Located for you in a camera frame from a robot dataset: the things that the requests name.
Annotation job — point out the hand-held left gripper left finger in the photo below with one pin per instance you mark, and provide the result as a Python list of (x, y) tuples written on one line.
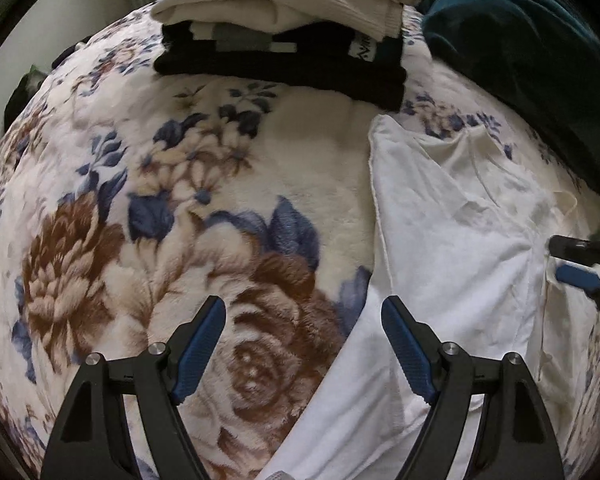
[(200, 345)]

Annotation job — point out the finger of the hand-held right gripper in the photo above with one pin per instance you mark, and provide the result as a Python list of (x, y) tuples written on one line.
[(580, 249), (575, 276)]

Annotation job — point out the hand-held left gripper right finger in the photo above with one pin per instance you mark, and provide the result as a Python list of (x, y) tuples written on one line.
[(407, 345)]

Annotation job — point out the white small garment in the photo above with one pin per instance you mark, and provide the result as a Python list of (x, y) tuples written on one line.
[(450, 240)]

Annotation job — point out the floral plush blanket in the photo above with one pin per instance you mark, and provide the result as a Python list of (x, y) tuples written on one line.
[(220, 185)]

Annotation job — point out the dark teal plush blanket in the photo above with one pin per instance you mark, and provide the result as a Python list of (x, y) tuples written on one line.
[(520, 45)]

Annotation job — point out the black folded garment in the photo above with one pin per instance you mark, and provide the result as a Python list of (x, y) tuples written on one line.
[(280, 65)]

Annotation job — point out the dark object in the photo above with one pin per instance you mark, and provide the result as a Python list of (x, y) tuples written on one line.
[(25, 92)]

